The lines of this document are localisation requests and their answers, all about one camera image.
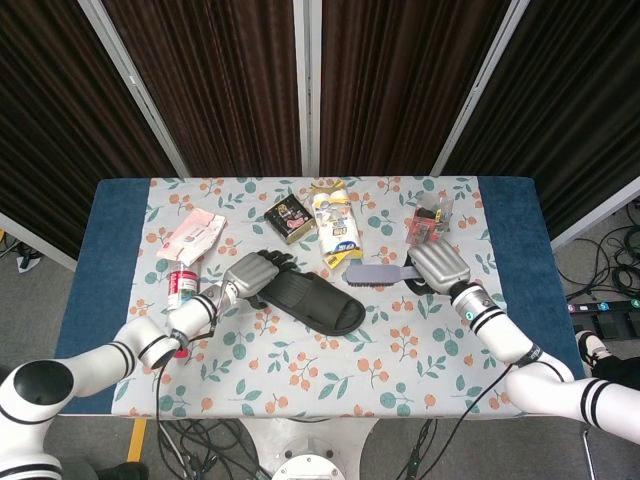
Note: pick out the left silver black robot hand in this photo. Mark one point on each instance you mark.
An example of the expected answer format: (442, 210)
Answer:
(252, 275)

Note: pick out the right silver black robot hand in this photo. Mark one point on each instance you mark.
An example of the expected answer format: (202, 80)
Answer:
(440, 265)

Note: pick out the black rubber slipper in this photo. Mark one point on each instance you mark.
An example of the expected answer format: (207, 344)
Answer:
(320, 300)

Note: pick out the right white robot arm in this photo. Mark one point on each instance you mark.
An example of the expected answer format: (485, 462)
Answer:
(530, 385)

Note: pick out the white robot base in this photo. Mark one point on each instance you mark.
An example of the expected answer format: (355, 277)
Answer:
(305, 450)

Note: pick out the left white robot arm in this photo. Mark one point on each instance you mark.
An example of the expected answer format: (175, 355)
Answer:
(50, 385)

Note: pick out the white and black sneaker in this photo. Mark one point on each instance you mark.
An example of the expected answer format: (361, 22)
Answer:
(592, 347)

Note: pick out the clear box with red items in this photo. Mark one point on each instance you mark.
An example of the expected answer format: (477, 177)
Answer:
(430, 220)

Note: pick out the black and gold tin can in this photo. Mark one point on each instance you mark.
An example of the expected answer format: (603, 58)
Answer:
(290, 220)

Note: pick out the clear bottle with red cap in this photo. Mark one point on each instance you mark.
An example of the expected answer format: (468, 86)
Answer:
(182, 287)

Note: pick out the pink white wet wipes pack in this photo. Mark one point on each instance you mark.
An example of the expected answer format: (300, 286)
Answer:
(192, 235)

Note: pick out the white tissue roll pack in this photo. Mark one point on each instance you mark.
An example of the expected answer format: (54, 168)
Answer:
(335, 230)

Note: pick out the floral printed tablecloth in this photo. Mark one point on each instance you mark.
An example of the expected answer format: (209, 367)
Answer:
(320, 370)

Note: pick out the blue table cover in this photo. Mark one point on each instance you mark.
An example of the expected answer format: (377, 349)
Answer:
(110, 260)

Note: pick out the brown folding screen panel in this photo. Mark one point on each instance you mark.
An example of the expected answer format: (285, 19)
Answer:
(215, 85)
(400, 85)
(60, 125)
(565, 100)

